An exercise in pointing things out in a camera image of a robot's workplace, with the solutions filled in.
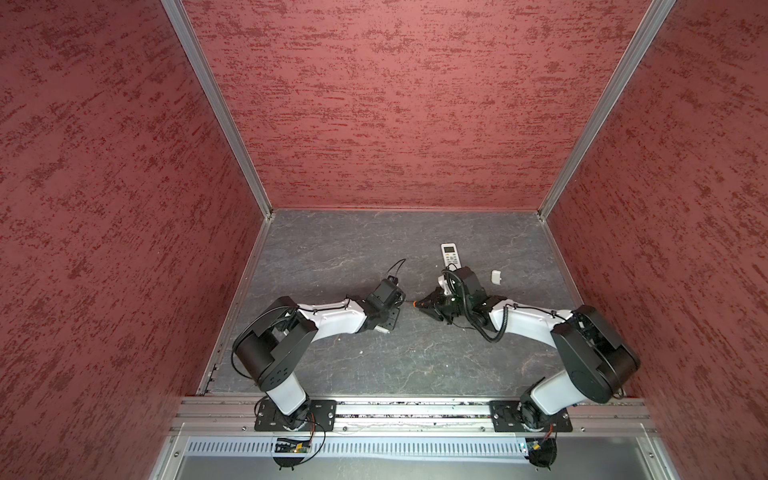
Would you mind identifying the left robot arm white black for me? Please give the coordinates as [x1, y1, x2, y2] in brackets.
[232, 275, 406, 421]

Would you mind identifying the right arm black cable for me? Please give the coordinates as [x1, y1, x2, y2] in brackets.
[440, 268, 511, 344]

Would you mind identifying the right aluminium corner post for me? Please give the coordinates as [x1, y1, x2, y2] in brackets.
[538, 0, 676, 223]

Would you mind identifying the base connector wiring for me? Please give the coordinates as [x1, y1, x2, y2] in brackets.
[271, 413, 329, 470]
[524, 424, 559, 469]

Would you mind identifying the left aluminium corner post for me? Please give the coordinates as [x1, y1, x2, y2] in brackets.
[161, 0, 273, 221]

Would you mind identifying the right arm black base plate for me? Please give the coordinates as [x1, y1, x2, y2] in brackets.
[488, 400, 573, 434]

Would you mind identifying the aluminium front rail frame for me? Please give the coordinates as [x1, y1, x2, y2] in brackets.
[151, 396, 678, 479]

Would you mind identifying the aluminium corner post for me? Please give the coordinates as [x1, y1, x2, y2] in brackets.
[538, 0, 676, 223]
[161, 0, 273, 221]

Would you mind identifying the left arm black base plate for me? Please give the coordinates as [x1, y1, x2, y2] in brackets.
[253, 397, 338, 432]

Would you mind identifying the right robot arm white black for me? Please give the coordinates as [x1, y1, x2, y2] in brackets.
[414, 267, 641, 431]

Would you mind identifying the left base connector wiring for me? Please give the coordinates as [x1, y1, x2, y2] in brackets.
[271, 413, 329, 470]

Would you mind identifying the white remote orange button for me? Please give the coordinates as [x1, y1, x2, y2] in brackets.
[374, 308, 400, 333]

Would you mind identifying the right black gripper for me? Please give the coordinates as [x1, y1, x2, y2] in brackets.
[414, 286, 471, 324]

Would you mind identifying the right base connector wiring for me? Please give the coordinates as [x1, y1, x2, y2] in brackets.
[524, 424, 559, 469]

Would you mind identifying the perforated cable duct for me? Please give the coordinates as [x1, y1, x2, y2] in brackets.
[184, 436, 528, 462]

